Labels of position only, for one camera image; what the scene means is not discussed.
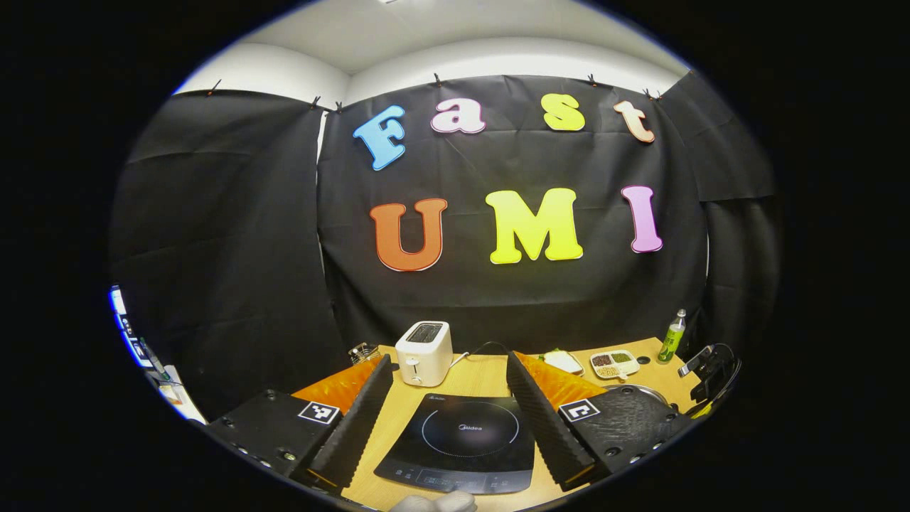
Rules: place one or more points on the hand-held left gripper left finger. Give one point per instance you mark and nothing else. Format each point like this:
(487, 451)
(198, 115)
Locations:
(359, 427)

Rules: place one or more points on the white divided dish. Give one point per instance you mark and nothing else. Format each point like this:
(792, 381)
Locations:
(625, 366)

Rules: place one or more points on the dark red beans portion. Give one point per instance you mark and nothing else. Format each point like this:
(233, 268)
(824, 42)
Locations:
(601, 360)

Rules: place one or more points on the white toaster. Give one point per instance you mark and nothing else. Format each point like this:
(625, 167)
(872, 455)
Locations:
(423, 355)

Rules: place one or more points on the black induction cooktop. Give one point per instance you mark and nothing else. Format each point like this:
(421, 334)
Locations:
(462, 441)

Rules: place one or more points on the green mung beans portion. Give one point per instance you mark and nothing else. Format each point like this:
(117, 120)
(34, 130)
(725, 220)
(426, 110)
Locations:
(621, 358)

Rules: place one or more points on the pale sandwich plate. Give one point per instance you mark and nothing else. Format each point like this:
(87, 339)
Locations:
(565, 366)

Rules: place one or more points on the small soybeans portion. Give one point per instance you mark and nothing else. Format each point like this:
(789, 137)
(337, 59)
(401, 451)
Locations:
(608, 371)

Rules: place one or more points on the lit screen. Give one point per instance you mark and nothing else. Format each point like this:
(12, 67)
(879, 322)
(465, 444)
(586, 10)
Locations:
(121, 313)

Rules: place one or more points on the white bread sandwich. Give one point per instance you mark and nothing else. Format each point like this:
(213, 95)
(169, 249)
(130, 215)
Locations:
(561, 359)

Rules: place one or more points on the green label drink bottle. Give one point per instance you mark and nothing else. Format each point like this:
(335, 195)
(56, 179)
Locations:
(670, 341)

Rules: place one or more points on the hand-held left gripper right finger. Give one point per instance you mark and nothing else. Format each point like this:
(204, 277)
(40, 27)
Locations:
(544, 427)

